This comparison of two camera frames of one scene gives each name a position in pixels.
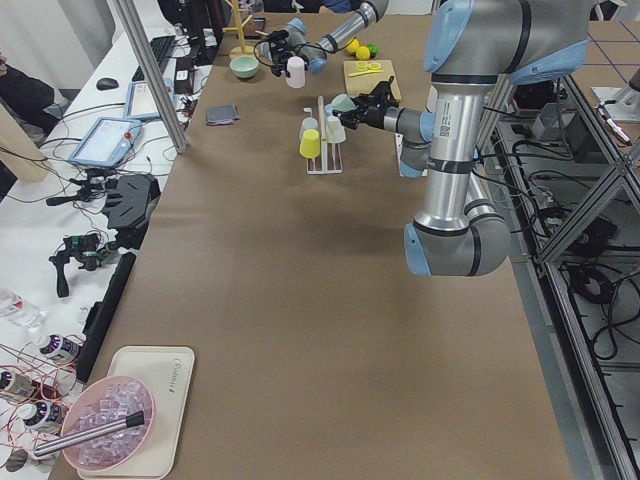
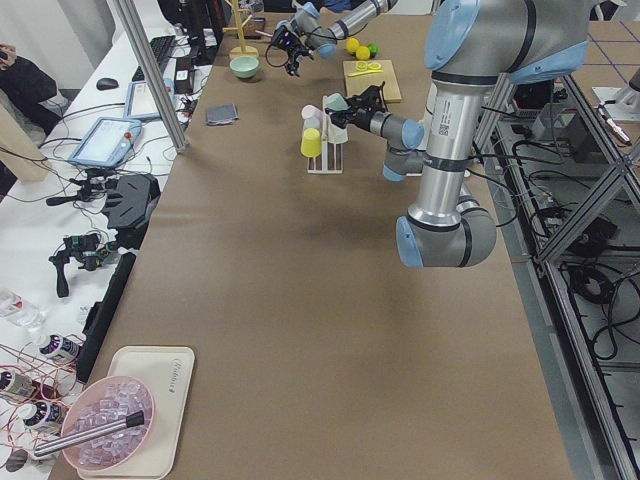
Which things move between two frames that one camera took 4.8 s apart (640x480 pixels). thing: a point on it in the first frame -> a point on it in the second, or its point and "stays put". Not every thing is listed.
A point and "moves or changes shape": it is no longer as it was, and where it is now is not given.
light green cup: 343,103 moves or changes shape
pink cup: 295,66 -> 310,111
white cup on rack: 335,130 stays put
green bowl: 244,66 stays put
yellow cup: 310,145 stays put
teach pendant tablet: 106,142 stays put
